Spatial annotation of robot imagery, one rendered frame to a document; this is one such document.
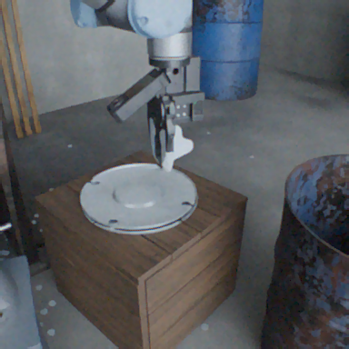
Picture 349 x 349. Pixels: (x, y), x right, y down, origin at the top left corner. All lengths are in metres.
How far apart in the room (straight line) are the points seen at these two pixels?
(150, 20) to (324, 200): 0.69
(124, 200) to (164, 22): 0.55
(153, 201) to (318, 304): 0.44
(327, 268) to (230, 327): 0.49
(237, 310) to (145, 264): 0.45
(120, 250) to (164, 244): 0.09
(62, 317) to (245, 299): 0.54
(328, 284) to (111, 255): 0.41
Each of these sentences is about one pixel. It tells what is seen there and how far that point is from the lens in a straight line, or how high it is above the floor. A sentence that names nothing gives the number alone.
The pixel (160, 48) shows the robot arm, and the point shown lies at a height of 0.75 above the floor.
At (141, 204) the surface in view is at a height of 0.37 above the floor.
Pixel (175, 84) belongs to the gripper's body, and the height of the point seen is 0.68.
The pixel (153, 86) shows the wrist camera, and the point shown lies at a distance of 0.61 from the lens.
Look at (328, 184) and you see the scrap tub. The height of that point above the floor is 0.40.
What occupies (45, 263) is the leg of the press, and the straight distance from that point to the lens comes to 1.25.
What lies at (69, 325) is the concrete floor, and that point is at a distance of 1.09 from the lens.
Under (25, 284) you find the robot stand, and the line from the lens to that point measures 0.58.
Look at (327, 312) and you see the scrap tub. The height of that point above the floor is 0.34.
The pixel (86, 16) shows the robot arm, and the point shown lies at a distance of 0.53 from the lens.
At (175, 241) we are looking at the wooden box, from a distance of 0.77.
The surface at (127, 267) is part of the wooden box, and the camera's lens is 0.71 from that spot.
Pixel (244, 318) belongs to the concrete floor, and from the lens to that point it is 1.08.
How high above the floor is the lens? 0.85
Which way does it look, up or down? 30 degrees down
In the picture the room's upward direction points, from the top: straight up
